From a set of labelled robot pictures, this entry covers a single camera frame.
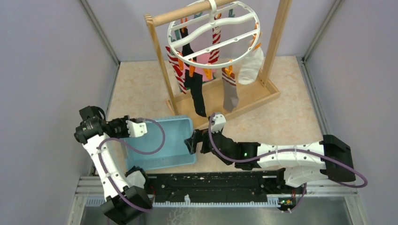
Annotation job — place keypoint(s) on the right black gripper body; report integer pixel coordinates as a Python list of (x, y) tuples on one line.
[(206, 149)]

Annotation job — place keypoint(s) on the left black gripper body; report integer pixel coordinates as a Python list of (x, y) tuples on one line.
[(118, 127)]

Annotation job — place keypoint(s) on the light blue plastic basket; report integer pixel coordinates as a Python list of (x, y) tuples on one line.
[(173, 153)]

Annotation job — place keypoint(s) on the grey striped-cuff sock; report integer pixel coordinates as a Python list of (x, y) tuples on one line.
[(231, 99)]

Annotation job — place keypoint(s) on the black sock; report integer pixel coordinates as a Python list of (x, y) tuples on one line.
[(194, 83), (186, 50)]

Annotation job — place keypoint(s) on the red white santa sock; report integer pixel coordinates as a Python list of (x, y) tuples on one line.
[(178, 71)]

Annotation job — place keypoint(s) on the white round clip hanger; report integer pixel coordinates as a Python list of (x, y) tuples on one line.
[(224, 24)]

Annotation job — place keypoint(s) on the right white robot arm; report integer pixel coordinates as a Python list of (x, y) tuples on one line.
[(329, 158)]

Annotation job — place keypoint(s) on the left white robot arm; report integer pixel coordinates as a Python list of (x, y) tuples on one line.
[(125, 196)]

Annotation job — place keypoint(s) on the pink folded cloth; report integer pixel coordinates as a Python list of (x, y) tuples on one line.
[(202, 59)]

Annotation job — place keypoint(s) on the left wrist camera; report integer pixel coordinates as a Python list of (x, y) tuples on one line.
[(136, 129)]

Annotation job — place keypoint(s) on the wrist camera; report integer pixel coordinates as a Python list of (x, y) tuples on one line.
[(136, 129), (217, 123)]

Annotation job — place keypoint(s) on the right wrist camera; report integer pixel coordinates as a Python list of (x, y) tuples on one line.
[(217, 123)]

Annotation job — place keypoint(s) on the wooden drying rack frame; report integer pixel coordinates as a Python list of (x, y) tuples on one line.
[(251, 96)]

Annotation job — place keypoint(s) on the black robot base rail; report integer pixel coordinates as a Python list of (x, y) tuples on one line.
[(219, 187)]

